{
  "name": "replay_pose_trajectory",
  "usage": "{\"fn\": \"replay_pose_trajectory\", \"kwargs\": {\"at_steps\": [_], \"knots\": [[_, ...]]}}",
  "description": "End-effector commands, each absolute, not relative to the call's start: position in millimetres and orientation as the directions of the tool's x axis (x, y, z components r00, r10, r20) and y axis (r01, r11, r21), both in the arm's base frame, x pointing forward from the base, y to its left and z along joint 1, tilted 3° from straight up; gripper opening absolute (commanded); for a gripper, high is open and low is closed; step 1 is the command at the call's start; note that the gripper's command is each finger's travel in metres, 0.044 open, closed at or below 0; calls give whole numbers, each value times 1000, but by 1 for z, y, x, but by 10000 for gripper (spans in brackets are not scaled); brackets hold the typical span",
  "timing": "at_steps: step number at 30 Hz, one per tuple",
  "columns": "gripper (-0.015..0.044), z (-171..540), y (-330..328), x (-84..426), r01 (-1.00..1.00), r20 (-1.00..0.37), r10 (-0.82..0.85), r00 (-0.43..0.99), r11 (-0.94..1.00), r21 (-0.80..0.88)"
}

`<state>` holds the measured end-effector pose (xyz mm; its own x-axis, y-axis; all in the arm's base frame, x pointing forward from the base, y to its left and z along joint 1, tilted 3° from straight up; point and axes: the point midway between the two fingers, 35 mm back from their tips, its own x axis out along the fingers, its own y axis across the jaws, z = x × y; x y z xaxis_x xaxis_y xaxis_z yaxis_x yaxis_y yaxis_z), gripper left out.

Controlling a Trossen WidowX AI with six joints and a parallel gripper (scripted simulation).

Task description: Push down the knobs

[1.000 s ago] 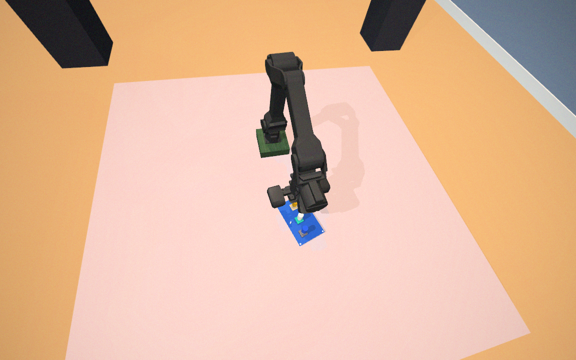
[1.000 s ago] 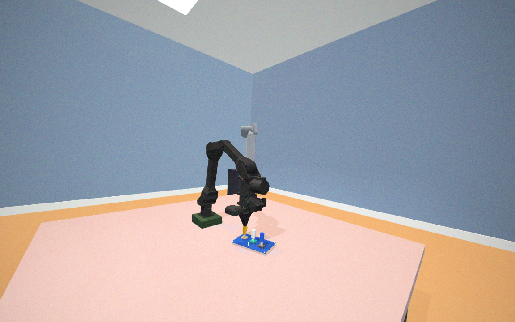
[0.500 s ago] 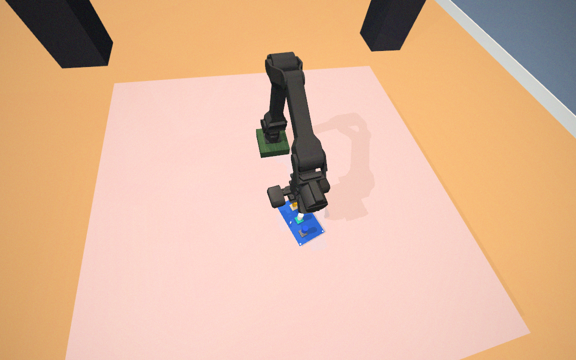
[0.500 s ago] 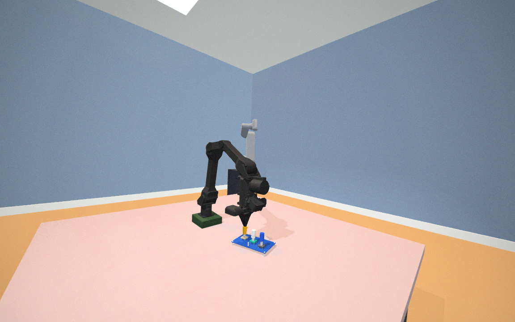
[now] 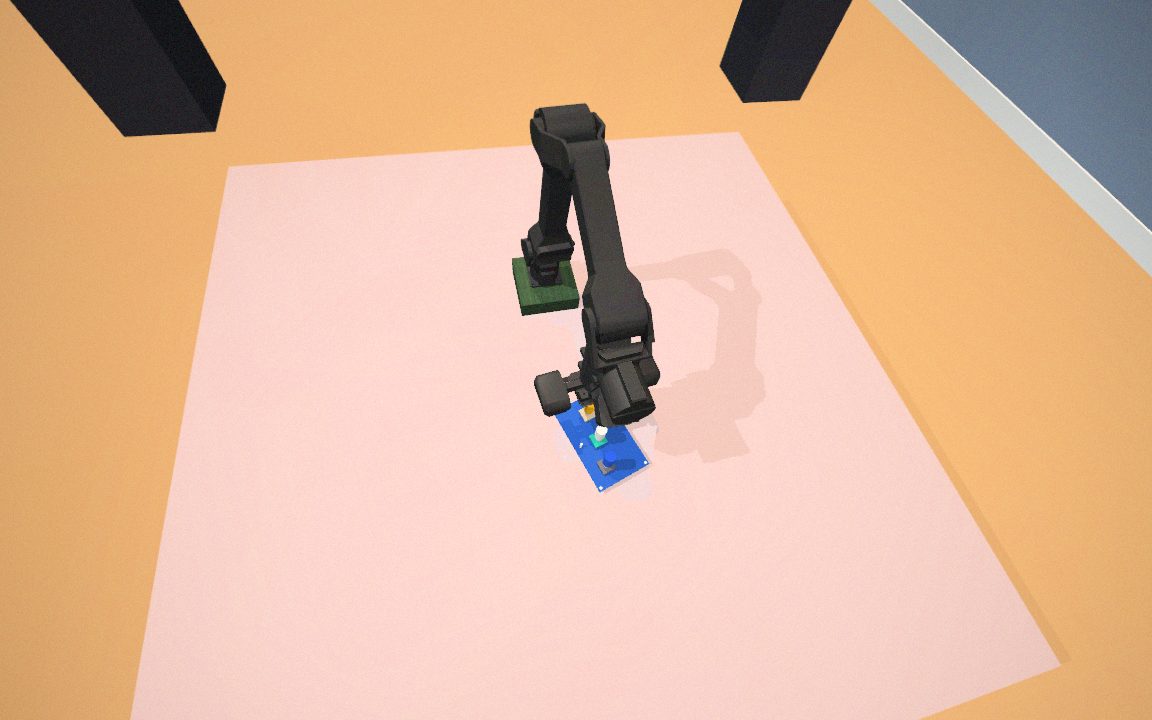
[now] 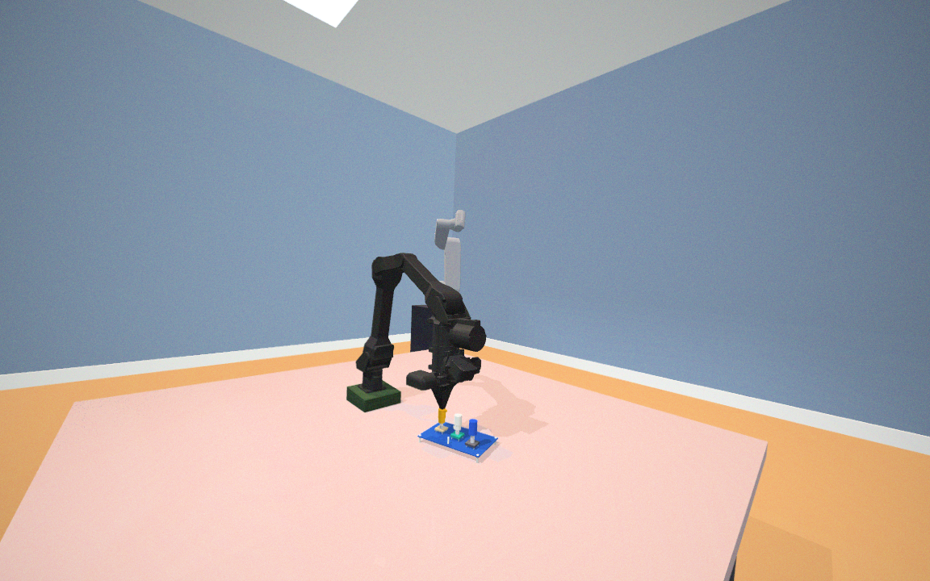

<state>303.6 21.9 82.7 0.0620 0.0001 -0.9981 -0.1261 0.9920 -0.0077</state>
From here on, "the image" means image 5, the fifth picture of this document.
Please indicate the blue circuit board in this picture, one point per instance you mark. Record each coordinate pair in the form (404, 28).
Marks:
(608, 454)

